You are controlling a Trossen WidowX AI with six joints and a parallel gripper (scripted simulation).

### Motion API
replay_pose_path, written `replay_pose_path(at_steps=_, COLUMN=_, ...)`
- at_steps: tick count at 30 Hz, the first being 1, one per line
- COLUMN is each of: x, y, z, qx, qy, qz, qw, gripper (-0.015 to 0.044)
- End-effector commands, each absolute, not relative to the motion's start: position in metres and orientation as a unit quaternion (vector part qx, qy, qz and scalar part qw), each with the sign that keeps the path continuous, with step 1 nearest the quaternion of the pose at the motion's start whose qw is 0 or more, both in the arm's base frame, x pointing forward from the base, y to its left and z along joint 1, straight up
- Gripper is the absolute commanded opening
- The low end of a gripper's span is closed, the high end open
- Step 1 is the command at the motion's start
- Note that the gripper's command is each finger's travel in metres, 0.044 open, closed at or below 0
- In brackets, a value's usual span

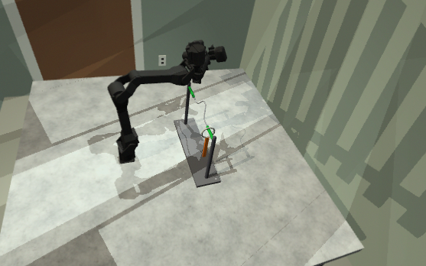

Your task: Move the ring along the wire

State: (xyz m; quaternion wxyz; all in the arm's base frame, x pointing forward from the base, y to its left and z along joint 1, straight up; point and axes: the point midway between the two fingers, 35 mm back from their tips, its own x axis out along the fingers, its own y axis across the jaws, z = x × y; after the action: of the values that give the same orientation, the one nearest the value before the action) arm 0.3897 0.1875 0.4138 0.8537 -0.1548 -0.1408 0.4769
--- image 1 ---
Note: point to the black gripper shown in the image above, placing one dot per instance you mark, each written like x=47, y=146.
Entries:
x=215, y=53

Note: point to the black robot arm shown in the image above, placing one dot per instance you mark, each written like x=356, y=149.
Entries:
x=178, y=75

